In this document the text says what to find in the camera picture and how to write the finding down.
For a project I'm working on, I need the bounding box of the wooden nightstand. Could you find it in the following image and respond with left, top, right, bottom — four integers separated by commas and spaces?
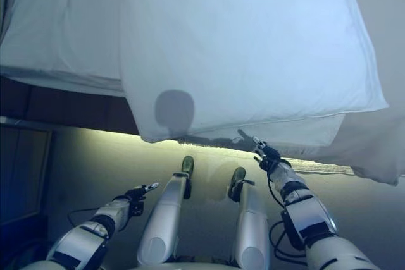
0, 118, 53, 227

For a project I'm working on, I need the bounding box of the silver robot leg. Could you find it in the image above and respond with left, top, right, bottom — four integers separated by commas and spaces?
227, 178, 271, 270
136, 171, 192, 266

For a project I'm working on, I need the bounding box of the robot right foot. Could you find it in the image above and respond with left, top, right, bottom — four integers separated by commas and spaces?
228, 166, 246, 203

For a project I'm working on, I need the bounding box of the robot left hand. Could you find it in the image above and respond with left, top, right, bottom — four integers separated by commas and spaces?
125, 183, 159, 202

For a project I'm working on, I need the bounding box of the white fitted mattress sheet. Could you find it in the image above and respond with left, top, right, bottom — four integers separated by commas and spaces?
0, 0, 127, 97

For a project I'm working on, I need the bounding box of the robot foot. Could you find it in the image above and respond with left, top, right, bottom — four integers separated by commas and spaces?
180, 155, 194, 178
228, 166, 246, 203

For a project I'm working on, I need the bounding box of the silver robot left leg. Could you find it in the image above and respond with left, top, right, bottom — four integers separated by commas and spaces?
136, 171, 192, 266

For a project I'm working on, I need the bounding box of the grey area rug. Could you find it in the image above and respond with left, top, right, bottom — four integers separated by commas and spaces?
284, 157, 357, 176

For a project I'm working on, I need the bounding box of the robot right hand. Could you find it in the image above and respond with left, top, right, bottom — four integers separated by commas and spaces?
252, 136, 282, 169

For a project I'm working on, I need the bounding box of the white under blanket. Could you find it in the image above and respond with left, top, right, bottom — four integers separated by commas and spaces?
189, 113, 347, 148

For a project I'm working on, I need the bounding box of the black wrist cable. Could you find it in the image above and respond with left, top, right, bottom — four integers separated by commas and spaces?
67, 207, 105, 227
266, 168, 306, 267

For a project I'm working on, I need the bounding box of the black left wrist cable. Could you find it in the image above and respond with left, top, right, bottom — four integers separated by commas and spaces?
67, 207, 105, 227

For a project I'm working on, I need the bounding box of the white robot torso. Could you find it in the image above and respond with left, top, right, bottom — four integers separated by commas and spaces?
158, 260, 241, 270

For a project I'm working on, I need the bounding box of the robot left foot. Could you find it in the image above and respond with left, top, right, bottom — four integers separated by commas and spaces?
180, 155, 194, 178

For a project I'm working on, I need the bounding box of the upholstered bed base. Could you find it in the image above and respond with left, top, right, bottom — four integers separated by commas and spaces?
0, 75, 142, 137

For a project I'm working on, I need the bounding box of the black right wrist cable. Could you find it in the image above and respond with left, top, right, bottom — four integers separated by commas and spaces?
266, 168, 306, 267

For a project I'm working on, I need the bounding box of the beige bed runner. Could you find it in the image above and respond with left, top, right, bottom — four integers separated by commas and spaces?
332, 0, 405, 187

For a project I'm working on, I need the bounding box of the white duvet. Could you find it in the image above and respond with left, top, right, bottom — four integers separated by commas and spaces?
120, 0, 390, 144

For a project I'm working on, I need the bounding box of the silver robot right leg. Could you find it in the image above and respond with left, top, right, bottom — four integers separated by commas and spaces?
227, 178, 271, 270

